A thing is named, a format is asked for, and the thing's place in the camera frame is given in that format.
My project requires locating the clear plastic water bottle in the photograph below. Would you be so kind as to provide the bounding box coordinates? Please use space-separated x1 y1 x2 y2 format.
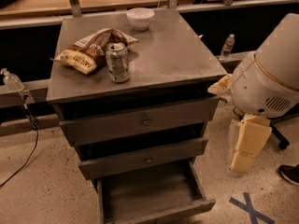
220 34 235 61

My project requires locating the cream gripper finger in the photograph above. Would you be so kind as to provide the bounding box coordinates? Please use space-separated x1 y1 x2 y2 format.
207 74 232 96
230 114 272 174

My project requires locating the clear sanitizer pump bottle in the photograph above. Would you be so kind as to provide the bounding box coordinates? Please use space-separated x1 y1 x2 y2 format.
0 68 24 92

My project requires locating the black shoe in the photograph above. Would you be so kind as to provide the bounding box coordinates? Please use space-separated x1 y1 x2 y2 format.
278 164 299 185

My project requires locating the grey wooden drawer cabinet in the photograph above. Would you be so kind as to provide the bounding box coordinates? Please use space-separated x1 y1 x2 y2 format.
46 8 229 224

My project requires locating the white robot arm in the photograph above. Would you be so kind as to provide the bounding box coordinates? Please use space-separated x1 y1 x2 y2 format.
208 13 299 174

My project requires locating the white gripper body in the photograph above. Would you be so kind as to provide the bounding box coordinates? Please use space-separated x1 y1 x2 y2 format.
230 51 299 119

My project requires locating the grey top drawer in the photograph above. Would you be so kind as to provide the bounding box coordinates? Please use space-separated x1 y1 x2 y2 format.
61 97 218 146

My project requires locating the grey middle drawer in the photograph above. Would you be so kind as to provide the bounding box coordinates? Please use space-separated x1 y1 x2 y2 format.
78 137 208 180

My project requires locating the white ceramic bowl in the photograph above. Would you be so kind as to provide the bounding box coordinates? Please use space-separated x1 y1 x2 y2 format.
126 7 155 31

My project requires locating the brown chips bag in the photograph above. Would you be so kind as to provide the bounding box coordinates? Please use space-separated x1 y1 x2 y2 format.
54 28 137 75

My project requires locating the black stand base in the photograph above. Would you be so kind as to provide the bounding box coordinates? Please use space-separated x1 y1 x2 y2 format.
270 112 299 150

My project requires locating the black floor cable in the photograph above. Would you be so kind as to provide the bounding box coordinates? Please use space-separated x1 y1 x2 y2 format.
0 103 39 189

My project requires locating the grey open bottom drawer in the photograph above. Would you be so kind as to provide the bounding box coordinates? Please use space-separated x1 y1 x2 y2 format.
97 159 215 224

